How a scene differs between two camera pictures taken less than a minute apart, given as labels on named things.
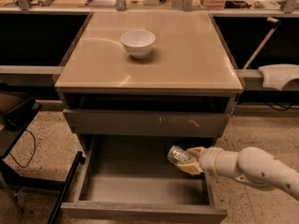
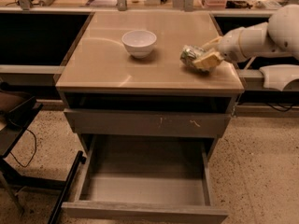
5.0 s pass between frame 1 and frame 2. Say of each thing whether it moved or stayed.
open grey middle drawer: stayed
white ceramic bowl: stayed
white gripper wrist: moved
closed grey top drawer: stayed
